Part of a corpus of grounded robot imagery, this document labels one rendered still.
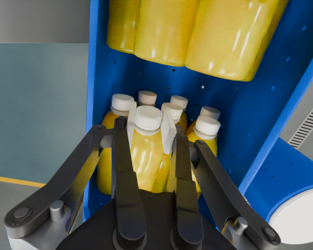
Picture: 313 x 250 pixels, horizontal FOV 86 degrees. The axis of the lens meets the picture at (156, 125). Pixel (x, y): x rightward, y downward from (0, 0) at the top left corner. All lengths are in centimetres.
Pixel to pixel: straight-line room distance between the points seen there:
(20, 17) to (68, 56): 86
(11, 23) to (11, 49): 105
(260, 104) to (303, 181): 41
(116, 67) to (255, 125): 27
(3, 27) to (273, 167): 89
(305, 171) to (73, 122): 153
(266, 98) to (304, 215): 50
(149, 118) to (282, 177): 57
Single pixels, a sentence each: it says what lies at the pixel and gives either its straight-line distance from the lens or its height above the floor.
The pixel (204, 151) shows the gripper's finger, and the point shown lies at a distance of 16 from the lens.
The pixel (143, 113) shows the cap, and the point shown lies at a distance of 22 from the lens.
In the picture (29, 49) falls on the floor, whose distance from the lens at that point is 159.
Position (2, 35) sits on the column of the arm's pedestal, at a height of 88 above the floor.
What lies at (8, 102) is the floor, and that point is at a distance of 182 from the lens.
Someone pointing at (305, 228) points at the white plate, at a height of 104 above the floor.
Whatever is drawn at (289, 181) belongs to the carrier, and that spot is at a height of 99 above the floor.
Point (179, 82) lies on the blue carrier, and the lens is 41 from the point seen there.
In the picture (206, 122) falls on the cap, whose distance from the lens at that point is 28.
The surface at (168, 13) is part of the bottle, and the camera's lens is 20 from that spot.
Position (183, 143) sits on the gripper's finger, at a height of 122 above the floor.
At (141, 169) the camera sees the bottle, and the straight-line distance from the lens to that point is 25.
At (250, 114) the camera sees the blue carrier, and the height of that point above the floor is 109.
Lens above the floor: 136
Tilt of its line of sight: 64 degrees down
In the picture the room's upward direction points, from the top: 173 degrees clockwise
